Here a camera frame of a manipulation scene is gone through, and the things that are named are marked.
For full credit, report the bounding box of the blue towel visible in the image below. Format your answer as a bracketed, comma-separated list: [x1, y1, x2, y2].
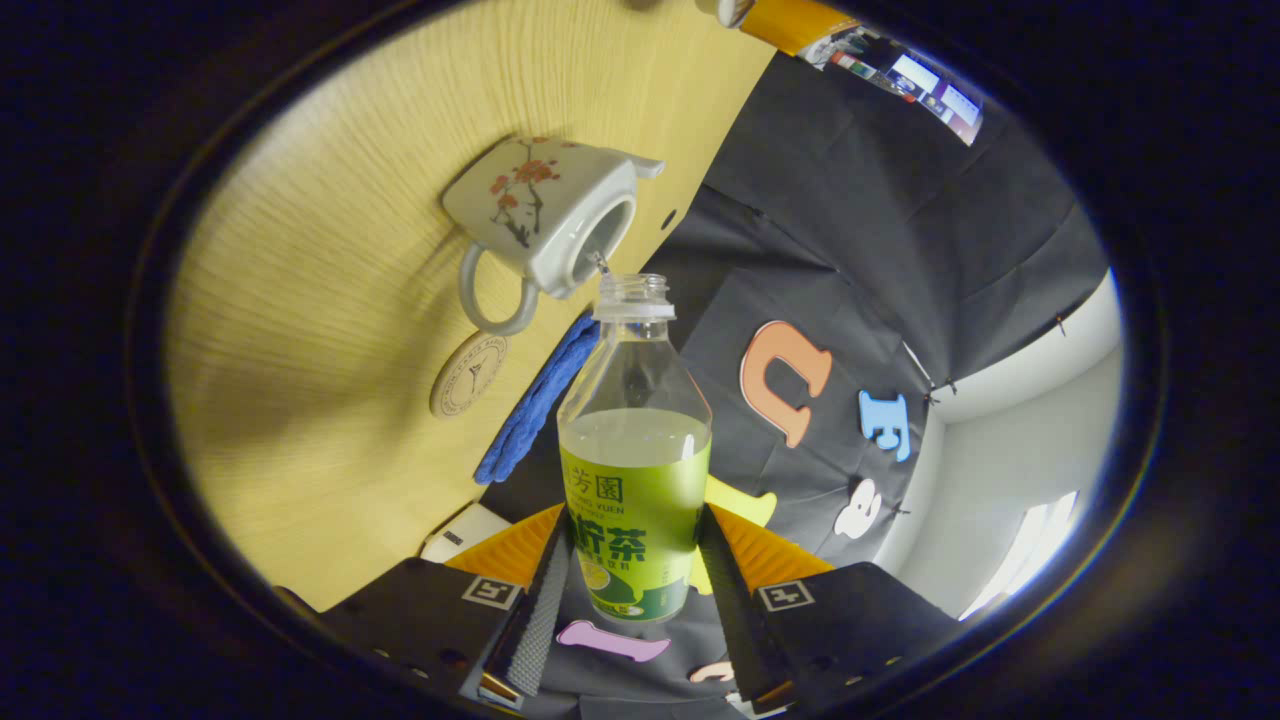
[473, 312, 601, 487]

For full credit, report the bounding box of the white floral teacup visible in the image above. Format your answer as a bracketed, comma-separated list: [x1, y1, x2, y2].
[441, 137, 666, 337]

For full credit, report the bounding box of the white toaster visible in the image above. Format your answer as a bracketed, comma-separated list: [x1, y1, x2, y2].
[420, 502, 513, 563]

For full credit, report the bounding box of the black backdrop cloth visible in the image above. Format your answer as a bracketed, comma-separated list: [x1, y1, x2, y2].
[480, 50, 1111, 720]

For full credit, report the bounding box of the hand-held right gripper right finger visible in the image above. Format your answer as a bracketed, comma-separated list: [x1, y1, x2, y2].
[697, 503, 963, 715]

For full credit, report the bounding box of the green label water bottle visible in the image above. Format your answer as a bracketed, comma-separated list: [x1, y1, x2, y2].
[556, 272, 713, 625]

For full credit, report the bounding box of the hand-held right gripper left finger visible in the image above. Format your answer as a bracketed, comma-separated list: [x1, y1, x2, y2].
[320, 503, 576, 713]

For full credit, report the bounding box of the computer monitor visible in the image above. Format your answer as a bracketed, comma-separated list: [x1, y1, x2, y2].
[828, 28, 986, 147]

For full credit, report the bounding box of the round beige coaster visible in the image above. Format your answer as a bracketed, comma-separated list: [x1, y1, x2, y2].
[430, 332, 509, 419]

